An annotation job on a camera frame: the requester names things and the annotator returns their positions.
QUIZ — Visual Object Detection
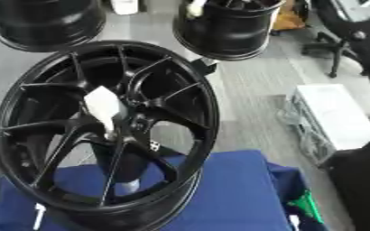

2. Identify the green circuit board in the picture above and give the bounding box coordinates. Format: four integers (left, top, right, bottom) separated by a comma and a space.
286, 189, 326, 225

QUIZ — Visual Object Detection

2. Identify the black office chair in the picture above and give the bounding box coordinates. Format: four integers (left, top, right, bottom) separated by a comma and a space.
300, 0, 370, 102

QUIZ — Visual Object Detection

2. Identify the black wheel rim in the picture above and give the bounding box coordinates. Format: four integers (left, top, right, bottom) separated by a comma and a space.
0, 0, 108, 53
172, 0, 288, 62

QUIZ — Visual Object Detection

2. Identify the black spoked wheel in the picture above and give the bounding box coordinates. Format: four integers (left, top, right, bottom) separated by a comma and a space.
0, 40, 222, 231

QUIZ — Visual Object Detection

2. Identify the black wheel stand post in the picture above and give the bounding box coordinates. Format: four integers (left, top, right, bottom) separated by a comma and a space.
91, 141, 153, 196

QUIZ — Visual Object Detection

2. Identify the yellow bag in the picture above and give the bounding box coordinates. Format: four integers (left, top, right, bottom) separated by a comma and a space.
270, 0, 310, 32

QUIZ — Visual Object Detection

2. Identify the white box device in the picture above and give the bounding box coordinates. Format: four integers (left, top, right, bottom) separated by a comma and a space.
284, 83, 370, 165

